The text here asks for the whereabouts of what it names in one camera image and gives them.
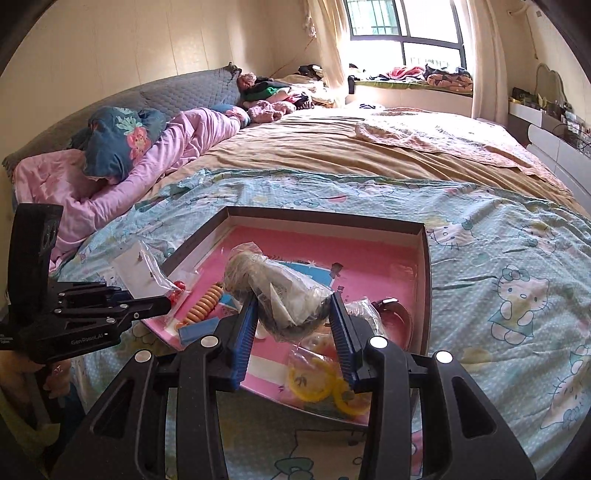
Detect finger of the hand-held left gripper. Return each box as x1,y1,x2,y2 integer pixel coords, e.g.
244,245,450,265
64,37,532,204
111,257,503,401
59,284,137,302
59,296,172,326

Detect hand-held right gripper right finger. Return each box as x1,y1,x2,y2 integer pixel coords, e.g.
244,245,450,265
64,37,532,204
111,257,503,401
330,292,539,480

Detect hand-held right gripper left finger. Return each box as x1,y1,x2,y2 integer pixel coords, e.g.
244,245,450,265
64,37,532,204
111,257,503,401
55,295,259,480

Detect clear earring card packet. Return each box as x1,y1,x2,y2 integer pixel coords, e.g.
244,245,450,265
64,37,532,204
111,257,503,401
112,240,174,301

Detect red earrings packet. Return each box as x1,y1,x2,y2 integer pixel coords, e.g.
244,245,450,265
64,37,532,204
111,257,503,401
166,272,199,319

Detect orange spiral hair tie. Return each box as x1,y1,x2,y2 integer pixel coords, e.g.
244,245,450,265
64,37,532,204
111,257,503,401
178,284,225,330

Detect yellow earrings packet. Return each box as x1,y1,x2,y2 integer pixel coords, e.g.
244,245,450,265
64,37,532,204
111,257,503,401
277,346,370,418

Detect bagged pearl-trim headband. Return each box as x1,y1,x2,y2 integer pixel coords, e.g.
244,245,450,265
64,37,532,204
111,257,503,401
223,243,335,342

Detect maroon hair clip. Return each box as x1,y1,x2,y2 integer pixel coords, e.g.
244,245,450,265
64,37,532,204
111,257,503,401
369,298,416,349

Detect dark cardboard box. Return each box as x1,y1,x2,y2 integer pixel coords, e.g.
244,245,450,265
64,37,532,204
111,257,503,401
139,206,432,433

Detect person's left hand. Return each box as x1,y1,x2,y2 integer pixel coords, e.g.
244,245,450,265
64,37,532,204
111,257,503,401
44,360,75,400

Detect small blue box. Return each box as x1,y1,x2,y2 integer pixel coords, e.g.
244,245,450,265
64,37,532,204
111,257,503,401
179,318,221,346

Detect pink book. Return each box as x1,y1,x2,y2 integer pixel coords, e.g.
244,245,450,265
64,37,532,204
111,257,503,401
143,224,423,425

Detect yellow-green garment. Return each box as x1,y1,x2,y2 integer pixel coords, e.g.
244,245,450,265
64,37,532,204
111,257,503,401
0,383,51,462

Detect blue floral pillow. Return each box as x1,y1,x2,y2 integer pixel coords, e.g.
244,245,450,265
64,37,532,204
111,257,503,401
83,106,171,183

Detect blue cartoon printed blanket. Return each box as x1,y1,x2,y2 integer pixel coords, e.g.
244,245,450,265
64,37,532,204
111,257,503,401
46,168,591,480

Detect tan bedsheet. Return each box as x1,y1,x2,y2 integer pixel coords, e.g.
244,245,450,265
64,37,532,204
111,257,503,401
148,108,578,217

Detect grey quilted headboard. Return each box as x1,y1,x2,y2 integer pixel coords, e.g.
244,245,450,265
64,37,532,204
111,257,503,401
2,67,241,171

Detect pink floral thin quilt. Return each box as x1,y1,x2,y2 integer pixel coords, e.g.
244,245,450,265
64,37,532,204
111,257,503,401
355,111,543,181

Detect pink fuzzy garment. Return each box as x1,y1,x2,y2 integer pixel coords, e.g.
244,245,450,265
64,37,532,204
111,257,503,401
247,99,296,123

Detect pile of clothes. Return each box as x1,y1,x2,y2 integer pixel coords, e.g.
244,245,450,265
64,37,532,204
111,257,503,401
238,65,333,123

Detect clothes on window bench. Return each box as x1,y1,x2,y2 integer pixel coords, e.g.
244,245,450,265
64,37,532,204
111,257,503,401
351,65,474,95

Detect white dresser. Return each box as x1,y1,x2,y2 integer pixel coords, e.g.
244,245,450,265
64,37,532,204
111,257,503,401
508,99,591,204

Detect cream curtain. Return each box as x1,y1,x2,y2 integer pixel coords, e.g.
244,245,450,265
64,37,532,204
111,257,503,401
307,0,352,90
466,0,509,123

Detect cosmetics clutter on dresser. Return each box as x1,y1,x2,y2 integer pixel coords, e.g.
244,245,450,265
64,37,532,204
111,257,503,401
510,90,591,148

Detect barred window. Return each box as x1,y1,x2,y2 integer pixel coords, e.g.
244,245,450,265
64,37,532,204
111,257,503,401
344,0,467,70

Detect scalloped mirror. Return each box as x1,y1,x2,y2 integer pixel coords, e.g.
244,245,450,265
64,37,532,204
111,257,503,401
536,63,566,107

